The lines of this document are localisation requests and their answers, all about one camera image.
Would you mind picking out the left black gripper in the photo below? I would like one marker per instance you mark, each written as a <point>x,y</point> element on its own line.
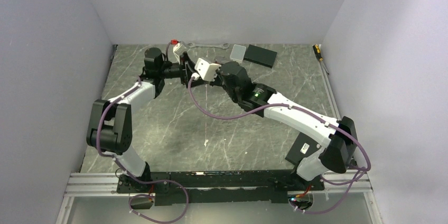
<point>185,61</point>

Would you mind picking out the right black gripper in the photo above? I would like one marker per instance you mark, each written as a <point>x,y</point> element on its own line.
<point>216,82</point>

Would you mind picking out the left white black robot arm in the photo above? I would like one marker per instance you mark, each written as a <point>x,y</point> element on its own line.
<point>110,129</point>

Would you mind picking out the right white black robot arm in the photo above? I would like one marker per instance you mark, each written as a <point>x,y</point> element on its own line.
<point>334,138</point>

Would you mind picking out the translucent white plastic box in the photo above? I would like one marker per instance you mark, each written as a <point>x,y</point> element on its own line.
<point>238,53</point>

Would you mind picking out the silver open-end wrench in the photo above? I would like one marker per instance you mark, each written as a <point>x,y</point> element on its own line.
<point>200,45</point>

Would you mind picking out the black flat rectangular box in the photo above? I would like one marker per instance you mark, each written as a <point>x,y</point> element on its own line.
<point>260,56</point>

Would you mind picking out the yellow black screwdriver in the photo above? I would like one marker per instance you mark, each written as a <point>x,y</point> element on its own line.
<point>318,55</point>

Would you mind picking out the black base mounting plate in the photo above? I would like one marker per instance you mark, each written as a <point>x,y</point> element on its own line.
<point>275,186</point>

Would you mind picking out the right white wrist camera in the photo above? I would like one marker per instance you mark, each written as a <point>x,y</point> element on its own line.
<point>207,70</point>

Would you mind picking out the aluminium extrusion rail frame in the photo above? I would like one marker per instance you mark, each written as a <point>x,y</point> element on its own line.
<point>106,185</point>

